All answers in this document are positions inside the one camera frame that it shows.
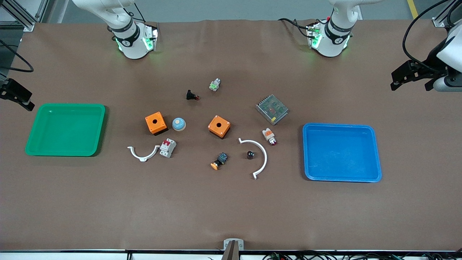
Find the aluminium frame profile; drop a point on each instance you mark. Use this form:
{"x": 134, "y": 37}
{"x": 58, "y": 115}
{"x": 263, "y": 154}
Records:
{"x": 438, "y": 22}
{"x": 27, "y": 24}

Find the black red indicator lamp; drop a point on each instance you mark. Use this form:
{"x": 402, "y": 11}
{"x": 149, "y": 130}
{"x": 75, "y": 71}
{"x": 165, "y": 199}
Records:
{"x": 190, "y": 95}

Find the brown table mat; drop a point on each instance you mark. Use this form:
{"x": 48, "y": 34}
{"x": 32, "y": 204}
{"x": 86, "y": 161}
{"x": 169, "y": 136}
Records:
{"x": 216, "y": 202}

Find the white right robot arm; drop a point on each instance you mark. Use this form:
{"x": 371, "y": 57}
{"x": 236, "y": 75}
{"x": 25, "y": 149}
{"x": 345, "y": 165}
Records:
{"x": 131, "y": 41}

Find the large white curved bracket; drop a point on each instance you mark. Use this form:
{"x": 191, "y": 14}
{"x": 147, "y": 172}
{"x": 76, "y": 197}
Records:
{"x": 265, "y": 159}

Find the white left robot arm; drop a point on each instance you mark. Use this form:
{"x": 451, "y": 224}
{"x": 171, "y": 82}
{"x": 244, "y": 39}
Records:
{"x": 334, "y": 39}

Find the blue plastic tray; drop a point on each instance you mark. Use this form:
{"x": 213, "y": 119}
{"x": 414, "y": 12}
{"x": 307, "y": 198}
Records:
{"x": 325, "y": 169}

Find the grey metal edge bracket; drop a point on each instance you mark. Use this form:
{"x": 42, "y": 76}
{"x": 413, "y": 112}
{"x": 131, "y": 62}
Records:
{"x": 227, "y": 243}

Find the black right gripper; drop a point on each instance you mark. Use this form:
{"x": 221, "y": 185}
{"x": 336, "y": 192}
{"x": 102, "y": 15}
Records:
{"x": 14, "y": 92}

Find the orange button box black base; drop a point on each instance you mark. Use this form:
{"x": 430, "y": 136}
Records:
{"x": 160, "y": 124}

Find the blue dome push button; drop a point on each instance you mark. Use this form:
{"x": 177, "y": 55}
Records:
{"x": 178, "y": 124}

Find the small black capacitor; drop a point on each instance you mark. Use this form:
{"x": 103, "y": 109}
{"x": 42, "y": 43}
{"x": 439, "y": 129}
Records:
{"x": 250, "y": 154}

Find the green white push button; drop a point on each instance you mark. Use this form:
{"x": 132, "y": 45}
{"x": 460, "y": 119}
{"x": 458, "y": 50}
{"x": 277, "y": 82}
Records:
{"x": 214, "y": 85}

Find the brown camera post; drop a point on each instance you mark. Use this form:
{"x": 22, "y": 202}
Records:
{"x": 231, "y": 253}

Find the green plastic tray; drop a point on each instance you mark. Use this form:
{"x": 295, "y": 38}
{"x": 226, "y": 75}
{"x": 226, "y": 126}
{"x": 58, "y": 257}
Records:
{"x": 54, "y": 144}

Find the white red circuit breaker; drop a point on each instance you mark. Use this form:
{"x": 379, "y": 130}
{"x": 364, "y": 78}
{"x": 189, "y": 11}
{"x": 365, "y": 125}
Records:
{"x": 168, "y": 148}

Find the orange mushroom button blue block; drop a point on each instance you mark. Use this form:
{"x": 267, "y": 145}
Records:
{"x": 222, "y": 158}

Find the orange white red indicator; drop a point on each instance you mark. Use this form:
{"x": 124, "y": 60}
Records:
{"x": 268, "y": 134}

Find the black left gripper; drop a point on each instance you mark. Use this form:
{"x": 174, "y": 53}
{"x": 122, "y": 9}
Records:
{"x": 430, "y": 66}

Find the small white curved bracket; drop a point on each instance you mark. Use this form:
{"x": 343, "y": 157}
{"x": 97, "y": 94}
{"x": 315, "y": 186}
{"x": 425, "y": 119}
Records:
{"x": 144, "y": 159}

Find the metal mesh power supply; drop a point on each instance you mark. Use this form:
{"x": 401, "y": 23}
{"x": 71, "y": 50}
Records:
{"x": 272, "y": 109}

